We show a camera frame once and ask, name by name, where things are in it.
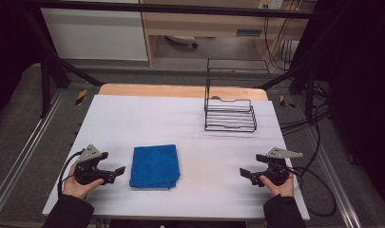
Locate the white wall socket strip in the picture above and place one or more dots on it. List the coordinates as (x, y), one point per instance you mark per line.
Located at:
(270, 3)

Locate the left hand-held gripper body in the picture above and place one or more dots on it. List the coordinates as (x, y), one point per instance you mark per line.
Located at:
(89, 161)

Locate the white chair base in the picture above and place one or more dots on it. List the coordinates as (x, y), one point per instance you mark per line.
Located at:
(182, 39)

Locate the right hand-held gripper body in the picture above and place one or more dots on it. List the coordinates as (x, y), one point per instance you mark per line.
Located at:
(277, 166)

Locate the black metal frame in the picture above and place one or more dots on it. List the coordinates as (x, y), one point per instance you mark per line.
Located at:
(168, 8)

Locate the black yellow tape strip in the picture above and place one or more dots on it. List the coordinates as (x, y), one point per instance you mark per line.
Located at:
(81, 97)
(286, 102)

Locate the light wooden desk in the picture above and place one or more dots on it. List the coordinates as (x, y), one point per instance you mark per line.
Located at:
(206, 23)

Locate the white cabinet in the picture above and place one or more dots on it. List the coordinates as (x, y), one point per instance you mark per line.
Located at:
(95, 34)

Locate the person's right hand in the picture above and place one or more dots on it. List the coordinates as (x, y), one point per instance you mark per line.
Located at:
(282, 188)

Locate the wooden table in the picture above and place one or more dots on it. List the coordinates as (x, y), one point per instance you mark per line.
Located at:
(180, 91)

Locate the person's left hand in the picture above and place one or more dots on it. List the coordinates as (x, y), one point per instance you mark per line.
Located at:
(75, 188)

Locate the aluminium floor rail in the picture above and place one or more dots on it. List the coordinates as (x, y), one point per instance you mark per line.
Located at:
(334, 180)
(25, 148)

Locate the blue folded cloth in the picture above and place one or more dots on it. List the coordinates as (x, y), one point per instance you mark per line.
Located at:
(154, 166)

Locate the white table cover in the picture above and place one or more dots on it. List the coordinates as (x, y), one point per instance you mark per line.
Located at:
(193, 158)

